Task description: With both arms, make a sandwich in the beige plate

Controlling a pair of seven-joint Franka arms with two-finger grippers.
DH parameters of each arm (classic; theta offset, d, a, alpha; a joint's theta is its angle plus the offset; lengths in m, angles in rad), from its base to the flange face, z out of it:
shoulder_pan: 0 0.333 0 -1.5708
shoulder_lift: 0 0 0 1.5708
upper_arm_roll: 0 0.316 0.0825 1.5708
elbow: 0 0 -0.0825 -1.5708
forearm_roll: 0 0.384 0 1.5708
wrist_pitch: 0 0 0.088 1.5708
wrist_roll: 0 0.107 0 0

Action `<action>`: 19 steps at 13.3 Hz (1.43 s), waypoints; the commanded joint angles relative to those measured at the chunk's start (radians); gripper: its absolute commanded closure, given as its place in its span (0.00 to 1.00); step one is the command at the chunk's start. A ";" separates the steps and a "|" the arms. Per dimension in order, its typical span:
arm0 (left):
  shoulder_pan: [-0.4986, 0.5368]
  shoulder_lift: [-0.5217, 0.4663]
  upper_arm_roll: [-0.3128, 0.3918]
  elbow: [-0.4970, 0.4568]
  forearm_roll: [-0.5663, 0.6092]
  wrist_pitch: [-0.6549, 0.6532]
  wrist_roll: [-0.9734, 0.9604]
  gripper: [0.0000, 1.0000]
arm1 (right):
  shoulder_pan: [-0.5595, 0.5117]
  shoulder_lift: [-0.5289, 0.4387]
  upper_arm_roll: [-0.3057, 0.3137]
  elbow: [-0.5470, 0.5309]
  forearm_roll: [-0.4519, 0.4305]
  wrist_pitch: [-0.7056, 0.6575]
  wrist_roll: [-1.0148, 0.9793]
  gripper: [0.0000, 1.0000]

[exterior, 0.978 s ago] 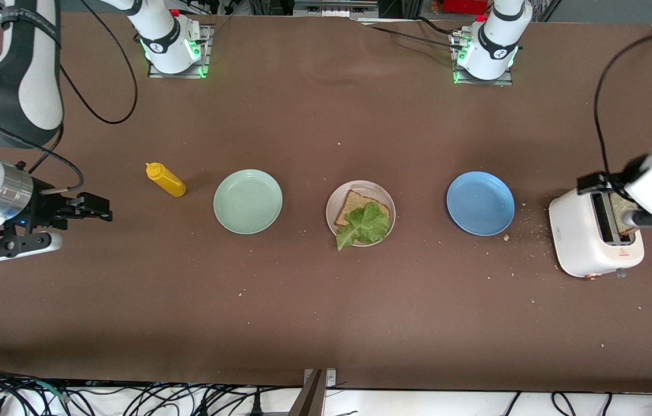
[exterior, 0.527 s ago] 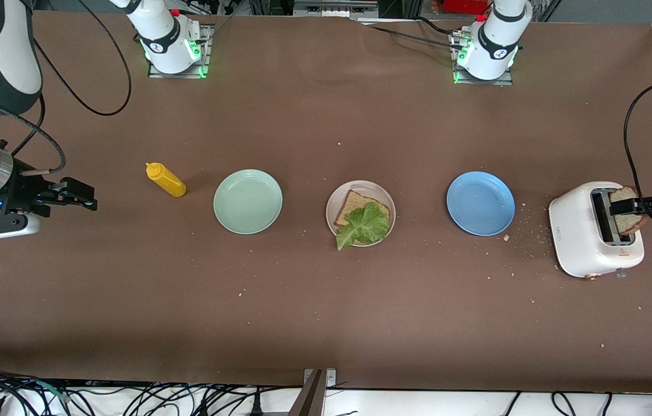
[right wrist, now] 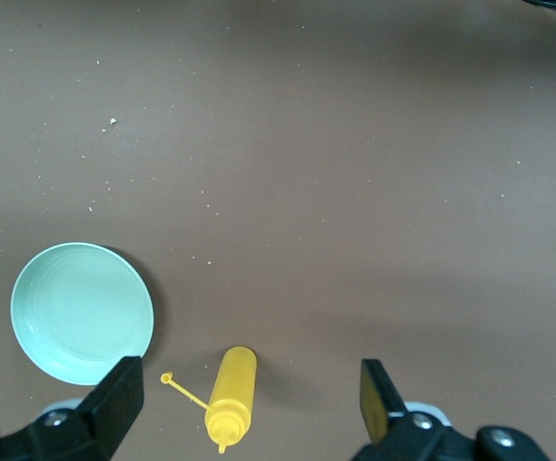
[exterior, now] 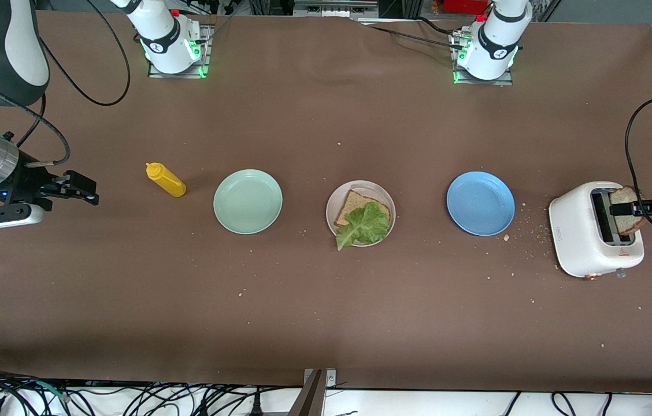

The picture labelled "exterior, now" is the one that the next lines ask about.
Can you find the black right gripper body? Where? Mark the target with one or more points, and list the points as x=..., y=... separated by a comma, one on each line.
x=28, y=182

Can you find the brown bread slice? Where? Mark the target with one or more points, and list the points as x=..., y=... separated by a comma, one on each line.
x=626, y=225
x=352, y=205

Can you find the yellow mustard squeeze bottle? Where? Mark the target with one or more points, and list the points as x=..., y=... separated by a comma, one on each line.
x=167, y=182

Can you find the green lettuce leaf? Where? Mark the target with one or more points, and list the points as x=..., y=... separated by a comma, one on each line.
x=366, y=225

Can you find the blue plate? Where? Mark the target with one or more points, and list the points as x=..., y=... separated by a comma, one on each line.
x=481, y=203

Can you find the light green plate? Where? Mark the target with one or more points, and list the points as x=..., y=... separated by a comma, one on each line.
x=248, y=202

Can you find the beige plate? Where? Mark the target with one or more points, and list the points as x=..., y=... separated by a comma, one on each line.
x=375, y=188

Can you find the white toaster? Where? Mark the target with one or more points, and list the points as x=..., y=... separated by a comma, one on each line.
x=574, y=231

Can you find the red box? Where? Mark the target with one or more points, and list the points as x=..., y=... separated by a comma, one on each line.
x=465, y=6

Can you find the black power plug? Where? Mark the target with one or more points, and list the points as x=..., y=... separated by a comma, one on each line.
x=256, y=405

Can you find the dark metal bar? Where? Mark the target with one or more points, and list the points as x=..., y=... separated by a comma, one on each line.
x=308, y=398

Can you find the grey metal rack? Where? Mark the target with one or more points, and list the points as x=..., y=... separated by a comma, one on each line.
x=334, y=8

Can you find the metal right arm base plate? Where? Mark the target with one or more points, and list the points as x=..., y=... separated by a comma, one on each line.
x=158, y=74

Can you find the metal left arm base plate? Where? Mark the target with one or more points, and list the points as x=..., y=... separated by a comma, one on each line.
x=476, y=81

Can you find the silver table edge bracket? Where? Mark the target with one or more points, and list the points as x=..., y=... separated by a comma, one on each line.
x=330, y=378

